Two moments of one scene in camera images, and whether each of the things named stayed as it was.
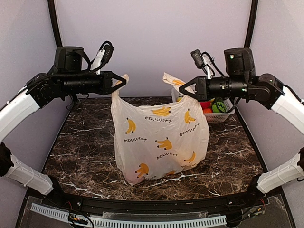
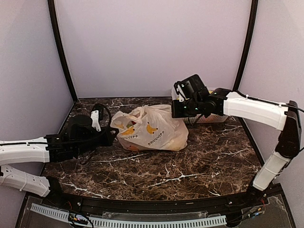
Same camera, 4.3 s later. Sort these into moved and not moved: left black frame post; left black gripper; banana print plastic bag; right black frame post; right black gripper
Moved: right black gripper; left black gripper; banana print plastic bag
Not moved: left black frame post; right black frame post
